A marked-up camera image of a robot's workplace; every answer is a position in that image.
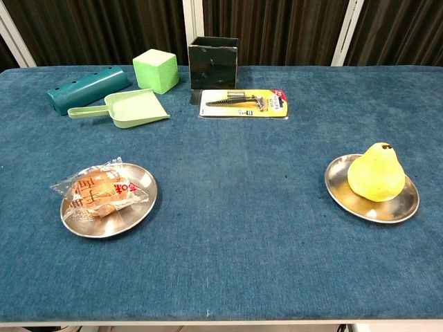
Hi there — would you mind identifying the dark pleated curtain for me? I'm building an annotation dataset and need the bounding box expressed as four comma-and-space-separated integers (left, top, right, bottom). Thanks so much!
3, 0, 190, 67
202, 0, 350, 66
344, 0, 443, 66
0, 34, 20, 72

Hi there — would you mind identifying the dark square open box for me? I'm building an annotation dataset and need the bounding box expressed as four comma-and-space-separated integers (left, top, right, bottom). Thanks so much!
188, 36, 240, 91

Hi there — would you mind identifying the light green plastic dustpan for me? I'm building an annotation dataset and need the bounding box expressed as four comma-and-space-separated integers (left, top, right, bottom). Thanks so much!
66, 88, 171, 130

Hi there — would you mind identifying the teal half-cylinder holder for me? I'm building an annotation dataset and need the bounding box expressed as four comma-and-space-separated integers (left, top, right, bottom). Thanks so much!
46, 65, 133, 116

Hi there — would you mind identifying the light green foam cube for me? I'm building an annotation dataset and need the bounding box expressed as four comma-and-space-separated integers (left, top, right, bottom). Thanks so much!
132, 48, 180, 95

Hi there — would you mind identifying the round steel plate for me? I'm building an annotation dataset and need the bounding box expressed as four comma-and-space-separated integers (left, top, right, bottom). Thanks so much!
324, 154, 421, 224
60, 162, 159, 239

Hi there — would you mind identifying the yellow pear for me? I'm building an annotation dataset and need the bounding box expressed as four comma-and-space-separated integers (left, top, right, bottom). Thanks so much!
347, 142, 406, 203

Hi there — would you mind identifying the white frame post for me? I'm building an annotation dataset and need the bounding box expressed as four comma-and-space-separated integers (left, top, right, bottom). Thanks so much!
182, 0, 205, 66
330, 0, 365, 67
0, 0, 37, 68

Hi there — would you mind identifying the pastry bun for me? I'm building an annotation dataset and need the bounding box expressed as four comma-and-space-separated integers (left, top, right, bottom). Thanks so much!
49, 156, 150, 222

